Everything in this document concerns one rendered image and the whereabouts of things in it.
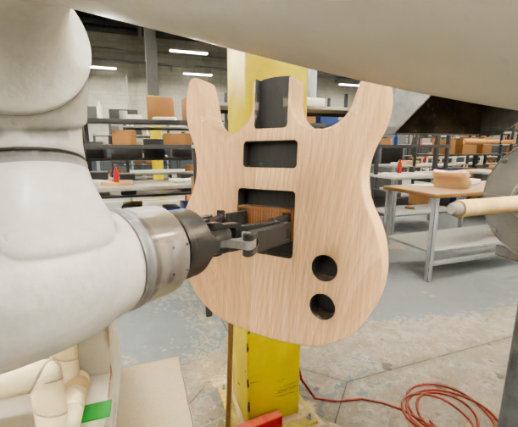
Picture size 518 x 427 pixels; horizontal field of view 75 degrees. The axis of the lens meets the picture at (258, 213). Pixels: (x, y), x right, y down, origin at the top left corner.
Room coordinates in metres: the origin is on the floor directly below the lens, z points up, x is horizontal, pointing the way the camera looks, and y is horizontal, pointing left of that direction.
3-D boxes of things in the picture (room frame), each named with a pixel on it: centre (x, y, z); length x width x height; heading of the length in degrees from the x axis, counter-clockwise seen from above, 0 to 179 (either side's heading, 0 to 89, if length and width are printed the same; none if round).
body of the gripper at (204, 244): (0.36, 0.07, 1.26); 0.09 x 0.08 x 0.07; 149
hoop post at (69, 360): (0.41, 0.26, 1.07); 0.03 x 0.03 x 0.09
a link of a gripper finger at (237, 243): (0.36, 0.03, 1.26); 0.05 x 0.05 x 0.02; 39
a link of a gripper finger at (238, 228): (0.41, 0.02, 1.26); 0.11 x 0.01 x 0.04; 128
